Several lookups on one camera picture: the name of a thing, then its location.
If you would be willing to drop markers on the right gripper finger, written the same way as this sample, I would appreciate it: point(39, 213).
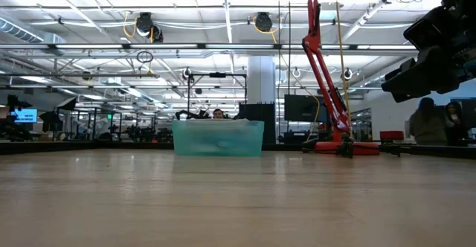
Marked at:
point(409, 89)
point(409, 70)

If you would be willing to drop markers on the black background robot arm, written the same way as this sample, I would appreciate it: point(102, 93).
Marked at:
point(193, 115)

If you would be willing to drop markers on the person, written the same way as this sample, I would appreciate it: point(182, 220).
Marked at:
point(455, 124)
point(427, 128)
point(218, 114)

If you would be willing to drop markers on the red box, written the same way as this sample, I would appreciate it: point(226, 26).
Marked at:
point(391, 135)

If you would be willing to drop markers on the large black monitor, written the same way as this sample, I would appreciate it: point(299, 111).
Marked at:
point(301, 107)

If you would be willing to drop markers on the black cabinet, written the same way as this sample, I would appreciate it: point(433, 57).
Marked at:
point(260, 117)

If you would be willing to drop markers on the teal plastic bin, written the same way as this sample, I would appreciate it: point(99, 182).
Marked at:
point(219, 139)

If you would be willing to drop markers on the black studio light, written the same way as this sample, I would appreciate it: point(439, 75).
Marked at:
point(68, 104)

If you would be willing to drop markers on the background computer monitor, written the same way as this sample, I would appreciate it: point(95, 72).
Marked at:
point(24, 115)

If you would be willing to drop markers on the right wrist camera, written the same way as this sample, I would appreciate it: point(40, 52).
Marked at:
point(427, 27)

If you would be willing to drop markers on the black background frame rig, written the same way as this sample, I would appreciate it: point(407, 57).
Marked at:
point(217, 74)

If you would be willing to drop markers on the black table frame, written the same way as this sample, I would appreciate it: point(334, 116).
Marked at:
point(111, 147)

